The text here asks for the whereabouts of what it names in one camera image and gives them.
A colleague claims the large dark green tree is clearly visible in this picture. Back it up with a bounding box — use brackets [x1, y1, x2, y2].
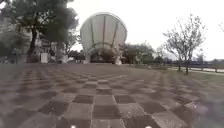
[0, 0, 80, 64]

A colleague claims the pale building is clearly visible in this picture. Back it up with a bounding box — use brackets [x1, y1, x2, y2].
[0, 16, 69, 64]

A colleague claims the brown checkered paved plaza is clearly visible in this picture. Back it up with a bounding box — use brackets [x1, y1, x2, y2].
[0, 62, 224, 128]

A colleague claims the bare thin tree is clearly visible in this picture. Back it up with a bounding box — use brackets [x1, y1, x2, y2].
[162, 13, 208, 75]

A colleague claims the white sign board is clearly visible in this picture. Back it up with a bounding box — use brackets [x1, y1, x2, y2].
[40, 52, 49, 64]

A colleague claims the grass strip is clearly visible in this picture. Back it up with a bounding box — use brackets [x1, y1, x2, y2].
[131, 64, 224, 87]

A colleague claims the row of dark bushes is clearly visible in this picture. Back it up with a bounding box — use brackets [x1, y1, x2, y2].
[120, 42, 174, 66]

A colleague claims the white shell-shaped structure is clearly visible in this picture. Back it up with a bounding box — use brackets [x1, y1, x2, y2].
[79, 11, 129, 65]

